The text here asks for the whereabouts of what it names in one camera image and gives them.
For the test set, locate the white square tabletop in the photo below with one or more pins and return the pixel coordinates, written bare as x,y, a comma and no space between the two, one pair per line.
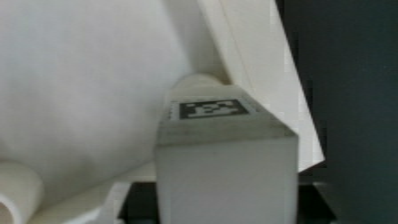
95,55

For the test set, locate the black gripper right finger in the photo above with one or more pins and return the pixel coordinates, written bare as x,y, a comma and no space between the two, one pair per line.
314,209

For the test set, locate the white table leg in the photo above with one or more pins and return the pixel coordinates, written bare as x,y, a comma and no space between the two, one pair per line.
227,157

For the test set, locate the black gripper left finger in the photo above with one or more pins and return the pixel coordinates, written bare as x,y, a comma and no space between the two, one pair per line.
140,210

